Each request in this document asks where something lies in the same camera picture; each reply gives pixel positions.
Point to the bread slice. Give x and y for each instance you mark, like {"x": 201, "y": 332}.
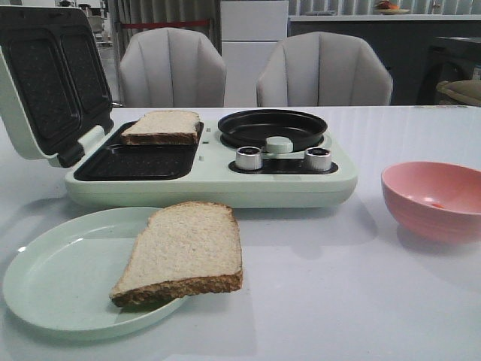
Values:
{"x": 164, "y": 127}
{"x": 186, "y": 249}

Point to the pink plastic bowl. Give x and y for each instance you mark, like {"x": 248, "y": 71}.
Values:
{"x": 410, "y": 187}

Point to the mint green breakfast maker lid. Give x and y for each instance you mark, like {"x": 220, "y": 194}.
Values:
{"x": 53, "y": 86}

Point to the mint green breakfast maker base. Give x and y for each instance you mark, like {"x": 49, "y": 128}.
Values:
{"x": 113, "y": 174}

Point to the left silver control knob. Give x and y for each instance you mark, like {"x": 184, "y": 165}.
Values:
{"x": 249, "y": 158}

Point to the silver control knob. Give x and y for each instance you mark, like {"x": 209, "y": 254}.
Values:
{"x": 249, "y": 158}
{"x": 317, "y": 159}

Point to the black round frying pan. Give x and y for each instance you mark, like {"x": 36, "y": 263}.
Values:
{"x": 253, "y": 127}

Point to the right silver control knob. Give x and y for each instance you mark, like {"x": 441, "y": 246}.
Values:
{"x": 317, "y": 159}

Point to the left grey upholstered chair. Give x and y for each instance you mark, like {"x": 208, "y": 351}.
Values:
{"x": 172, "y": 68}

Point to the grey upholstered chair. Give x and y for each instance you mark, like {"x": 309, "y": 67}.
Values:
{"x": 323, "y": 69}
{"x": 172, "y": 68}

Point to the right grey upholstered chair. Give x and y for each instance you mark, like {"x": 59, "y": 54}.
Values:
{"x": 323, "y": 69}

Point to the white cabinet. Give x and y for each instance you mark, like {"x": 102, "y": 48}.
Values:
{"x": 249, "y": 32}

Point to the red barrier tape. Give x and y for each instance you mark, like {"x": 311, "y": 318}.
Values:
{"x": 178, "y": 24}

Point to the mint green round plate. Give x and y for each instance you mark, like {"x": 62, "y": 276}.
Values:
{"x": 60, "y": 282}

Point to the dark grey counter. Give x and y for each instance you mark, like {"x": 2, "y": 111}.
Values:
{"x": 418, "y": 50}

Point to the fruit plate on counter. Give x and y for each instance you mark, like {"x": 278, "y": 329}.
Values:
{"x": 389, "y": 8}

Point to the beige cushion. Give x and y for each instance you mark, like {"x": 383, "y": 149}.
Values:
{"x": 465, "y": 92}

